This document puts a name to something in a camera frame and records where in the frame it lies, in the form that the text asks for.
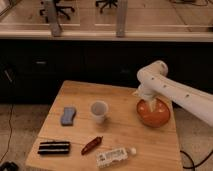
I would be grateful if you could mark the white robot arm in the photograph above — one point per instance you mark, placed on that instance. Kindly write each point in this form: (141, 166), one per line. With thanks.
(153, 81)

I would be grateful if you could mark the red chip bag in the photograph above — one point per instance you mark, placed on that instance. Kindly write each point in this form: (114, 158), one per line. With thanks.
(91, 145)

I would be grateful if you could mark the left office chair base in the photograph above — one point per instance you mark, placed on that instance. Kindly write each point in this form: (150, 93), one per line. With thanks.
(59, 9)

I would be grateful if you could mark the right office chair base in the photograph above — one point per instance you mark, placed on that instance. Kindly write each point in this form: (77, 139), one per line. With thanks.
(106, 2)

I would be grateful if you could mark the black cabinet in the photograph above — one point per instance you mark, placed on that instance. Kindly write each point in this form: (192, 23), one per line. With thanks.
(32, 71)

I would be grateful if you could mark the clear plastic bottle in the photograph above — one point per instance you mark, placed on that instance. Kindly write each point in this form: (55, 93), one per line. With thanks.
(107, 158)

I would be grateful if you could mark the grey post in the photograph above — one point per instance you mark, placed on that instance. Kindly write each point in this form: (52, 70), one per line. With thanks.
(52, 18)
(121, 18)

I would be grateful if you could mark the left grey post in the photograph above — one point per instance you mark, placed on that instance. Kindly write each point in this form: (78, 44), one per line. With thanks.
(52, 18)

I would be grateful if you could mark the white paper cup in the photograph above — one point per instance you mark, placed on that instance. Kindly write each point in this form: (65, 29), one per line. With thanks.
(99, 111)

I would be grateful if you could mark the blue sponge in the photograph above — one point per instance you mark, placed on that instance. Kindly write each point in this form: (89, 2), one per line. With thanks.
(68, 116)

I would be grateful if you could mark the black object on floor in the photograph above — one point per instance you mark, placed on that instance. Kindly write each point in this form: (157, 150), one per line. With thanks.
(9, 166)

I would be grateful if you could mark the orange bowl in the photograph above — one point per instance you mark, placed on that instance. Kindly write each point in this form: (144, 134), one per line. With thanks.
(159, 117)

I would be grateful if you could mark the right grey post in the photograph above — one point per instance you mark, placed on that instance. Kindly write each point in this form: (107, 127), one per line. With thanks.
(121, 18)

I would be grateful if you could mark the office chair base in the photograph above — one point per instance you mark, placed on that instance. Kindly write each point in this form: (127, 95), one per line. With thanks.
(59, 9)
(106, 2)

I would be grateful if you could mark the yellowish spoon tool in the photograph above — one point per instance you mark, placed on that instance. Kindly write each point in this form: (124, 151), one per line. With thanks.
(152, 104)

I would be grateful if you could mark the black ridged block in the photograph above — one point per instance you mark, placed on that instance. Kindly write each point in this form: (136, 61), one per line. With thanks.
(54, 147)

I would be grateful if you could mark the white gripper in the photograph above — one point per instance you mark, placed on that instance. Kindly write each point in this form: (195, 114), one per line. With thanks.
(144, 93)

